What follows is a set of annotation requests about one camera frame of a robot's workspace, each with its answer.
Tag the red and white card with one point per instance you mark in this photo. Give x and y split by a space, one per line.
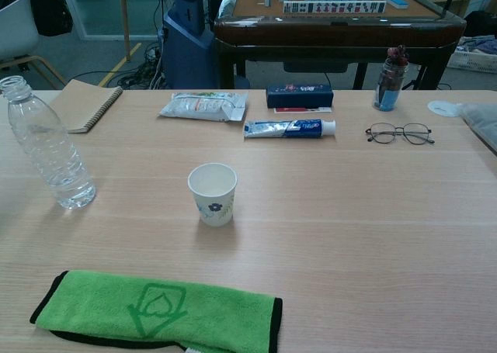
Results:
303 109

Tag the wooden pole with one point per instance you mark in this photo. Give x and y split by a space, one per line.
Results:
125 19

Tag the black bag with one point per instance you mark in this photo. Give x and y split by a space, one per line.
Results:
52 11

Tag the white round lid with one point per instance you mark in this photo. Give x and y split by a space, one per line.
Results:
440 108

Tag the brown spiral notebook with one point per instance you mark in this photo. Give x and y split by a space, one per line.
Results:
85 104

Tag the dark wooden mahjong table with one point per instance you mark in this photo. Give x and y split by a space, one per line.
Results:
334 31

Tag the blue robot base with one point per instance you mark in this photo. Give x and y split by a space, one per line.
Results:
186 58

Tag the green microfiber cloth black trim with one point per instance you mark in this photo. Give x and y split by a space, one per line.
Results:
97 310

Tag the white chair wooden legs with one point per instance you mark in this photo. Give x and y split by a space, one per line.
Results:
15 27

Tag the white plastic basket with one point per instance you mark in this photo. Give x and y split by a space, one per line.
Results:
471 60

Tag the face-up mahjong tile row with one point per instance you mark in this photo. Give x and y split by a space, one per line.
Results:
334 7

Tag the glass jar with dried flowers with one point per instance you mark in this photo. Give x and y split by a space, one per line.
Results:
388 93

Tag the thin metal frame eyeglasses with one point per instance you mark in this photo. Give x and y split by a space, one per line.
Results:
398 128

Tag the grey garment in plastic bag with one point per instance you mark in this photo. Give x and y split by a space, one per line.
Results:
481 124

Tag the white plastic wipes packet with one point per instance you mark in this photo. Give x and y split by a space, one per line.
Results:
198 106

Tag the transparent plastic water bottle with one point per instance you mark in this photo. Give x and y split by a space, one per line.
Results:
54 163

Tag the white paper cup flower print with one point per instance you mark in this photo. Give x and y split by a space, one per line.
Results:
213 209

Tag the dark blue rectangular box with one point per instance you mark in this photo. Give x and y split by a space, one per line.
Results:
299 96

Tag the blue white toothpaste tube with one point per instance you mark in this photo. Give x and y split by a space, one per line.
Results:
287 129

